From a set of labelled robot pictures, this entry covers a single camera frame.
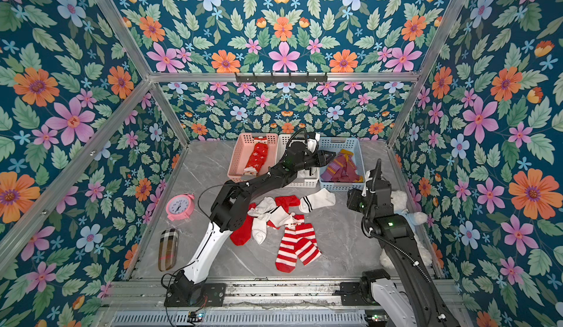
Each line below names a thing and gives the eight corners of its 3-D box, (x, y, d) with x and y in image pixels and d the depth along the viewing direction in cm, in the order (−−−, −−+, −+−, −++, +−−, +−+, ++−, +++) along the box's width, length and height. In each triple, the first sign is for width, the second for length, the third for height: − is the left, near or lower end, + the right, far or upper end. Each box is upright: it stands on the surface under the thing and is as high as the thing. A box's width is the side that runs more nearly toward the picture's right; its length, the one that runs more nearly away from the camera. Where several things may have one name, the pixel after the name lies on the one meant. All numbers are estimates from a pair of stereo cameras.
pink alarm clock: (165, 220, 94) (161, 216, 91) (175, 197, 101) (171, 192, 98) (189, 220, 94) (186, 216, 91) (197, 197, 101) (194, 192, 98)
